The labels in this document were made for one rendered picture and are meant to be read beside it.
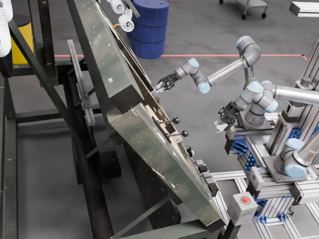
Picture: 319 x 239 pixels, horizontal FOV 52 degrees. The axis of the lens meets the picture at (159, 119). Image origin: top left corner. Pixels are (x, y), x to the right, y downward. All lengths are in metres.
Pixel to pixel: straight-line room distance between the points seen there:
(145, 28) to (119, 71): 3.87
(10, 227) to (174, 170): 1.72
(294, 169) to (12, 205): 2.20
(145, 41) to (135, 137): 3.92
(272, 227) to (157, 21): 3.29
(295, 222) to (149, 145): 2.07
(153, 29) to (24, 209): 3.13
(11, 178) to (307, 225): 2.63
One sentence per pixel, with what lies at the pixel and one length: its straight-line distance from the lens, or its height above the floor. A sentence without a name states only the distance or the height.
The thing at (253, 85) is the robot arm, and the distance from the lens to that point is 1.78.
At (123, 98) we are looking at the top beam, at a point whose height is 1.88.
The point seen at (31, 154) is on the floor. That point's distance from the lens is 3.67.
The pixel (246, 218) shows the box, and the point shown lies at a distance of 2.26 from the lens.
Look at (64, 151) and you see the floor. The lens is 3.65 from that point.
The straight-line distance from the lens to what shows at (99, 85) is 1.62.
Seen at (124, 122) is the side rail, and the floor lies 1.77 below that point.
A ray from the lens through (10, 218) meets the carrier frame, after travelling 2.99.
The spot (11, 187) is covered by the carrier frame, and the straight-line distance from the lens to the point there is 3.18.
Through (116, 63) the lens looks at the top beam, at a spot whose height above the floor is 1.93.
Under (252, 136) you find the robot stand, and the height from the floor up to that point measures 0.95.
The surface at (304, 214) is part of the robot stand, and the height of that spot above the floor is 0.21.
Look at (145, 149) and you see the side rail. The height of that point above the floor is 1.60.
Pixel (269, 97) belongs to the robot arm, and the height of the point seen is 1.62.
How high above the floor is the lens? 2.57
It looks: 39 degrees down
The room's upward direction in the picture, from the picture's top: 8 degrees clockwise
